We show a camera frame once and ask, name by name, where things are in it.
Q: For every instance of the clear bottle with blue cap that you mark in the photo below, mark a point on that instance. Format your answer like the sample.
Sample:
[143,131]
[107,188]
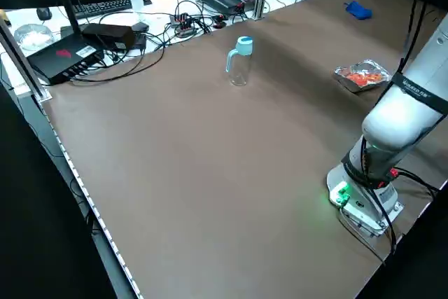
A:
[239,68]

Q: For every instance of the blue dishcloth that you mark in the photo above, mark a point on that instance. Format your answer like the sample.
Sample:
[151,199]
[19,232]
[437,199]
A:
[358,11]

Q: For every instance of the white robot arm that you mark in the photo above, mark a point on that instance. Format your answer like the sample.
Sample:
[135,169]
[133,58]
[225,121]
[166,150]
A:
[395,120]

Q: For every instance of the usb hub with red plugs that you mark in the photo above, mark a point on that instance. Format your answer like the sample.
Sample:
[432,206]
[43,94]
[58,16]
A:
[182,26]

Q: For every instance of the black power adapter brick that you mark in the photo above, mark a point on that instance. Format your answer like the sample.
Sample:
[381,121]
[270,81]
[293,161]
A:
[108,33]

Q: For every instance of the black keyboard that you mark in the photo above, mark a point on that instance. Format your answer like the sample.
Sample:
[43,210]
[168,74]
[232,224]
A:
[101,6]

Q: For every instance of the black computer box red logo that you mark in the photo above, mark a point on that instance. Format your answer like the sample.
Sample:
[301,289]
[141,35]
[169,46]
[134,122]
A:
[59,57]

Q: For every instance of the black monitor stand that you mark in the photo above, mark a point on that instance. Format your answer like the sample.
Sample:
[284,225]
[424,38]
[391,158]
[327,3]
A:
[68,5]

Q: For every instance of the glass bowl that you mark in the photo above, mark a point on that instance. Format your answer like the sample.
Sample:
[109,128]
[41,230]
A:
[33,36]

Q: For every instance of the black mouse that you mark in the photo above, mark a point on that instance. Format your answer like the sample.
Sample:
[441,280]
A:
[44,13]

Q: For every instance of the aluminium frame rail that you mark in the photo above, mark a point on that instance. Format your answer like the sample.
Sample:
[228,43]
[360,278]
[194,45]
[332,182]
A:
[21,57]

